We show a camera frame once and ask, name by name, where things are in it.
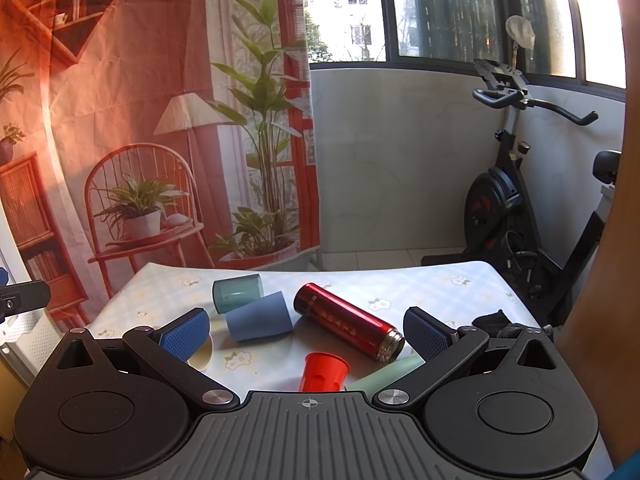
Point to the teal translucent cup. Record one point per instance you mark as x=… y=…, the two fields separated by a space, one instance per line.
x=232 y=293

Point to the checked floral tablecloth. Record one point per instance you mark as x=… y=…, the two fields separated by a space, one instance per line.
x=456 y=295

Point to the red plastic cup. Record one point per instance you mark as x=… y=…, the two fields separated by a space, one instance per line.
x=323 y=372

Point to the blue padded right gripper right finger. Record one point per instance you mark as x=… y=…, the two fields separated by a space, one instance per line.
x=446 y=353

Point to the black window frame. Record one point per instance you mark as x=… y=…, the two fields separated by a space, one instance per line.
x=569 y=44

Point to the black dotted glove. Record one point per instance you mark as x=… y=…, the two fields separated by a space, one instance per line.
x=497 y=325

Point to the blue cup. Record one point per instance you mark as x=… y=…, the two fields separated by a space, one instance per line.
x=263 y=318

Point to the brown wooden panel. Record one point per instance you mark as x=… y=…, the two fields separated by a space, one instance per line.
x=600 y=339

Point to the light green cup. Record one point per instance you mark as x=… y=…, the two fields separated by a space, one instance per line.
x=382 y=378

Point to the printed room scene tapestry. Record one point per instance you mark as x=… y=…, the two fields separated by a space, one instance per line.
x=167 y=131

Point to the black exercise bike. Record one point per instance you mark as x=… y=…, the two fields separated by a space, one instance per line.
x=500 y=228

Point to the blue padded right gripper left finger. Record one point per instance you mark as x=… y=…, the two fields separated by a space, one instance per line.
x=163 y=355

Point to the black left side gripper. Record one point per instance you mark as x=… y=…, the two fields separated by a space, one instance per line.
x=22 y=297

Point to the red metal thermos bottle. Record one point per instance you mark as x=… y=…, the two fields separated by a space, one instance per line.
x=371 y=336

